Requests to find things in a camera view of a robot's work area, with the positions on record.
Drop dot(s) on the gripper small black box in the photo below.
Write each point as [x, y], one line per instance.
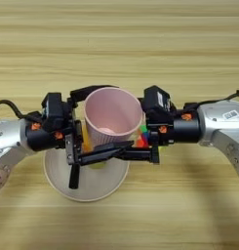
[155, 102]
[54, 110]

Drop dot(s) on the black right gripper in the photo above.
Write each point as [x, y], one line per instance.
[184, 130]

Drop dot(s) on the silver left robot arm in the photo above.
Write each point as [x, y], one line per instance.
[7, 140]

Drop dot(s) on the right gripper small black box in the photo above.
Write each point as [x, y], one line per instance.
[155, 102]

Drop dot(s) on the left gripper small black box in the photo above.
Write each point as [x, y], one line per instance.
[54, 110]

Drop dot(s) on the colourful puzzle cube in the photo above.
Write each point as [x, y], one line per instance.
[143, 138]

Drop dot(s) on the pink plastic cup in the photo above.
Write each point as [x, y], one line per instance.
[111, 114]

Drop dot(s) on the black marker pen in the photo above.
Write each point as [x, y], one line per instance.
[74, 177]

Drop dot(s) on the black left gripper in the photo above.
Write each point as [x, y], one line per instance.
[43, 138]

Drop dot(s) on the round white plate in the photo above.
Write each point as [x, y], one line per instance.
[104, 182]

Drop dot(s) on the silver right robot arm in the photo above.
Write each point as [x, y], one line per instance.
[221, 130]

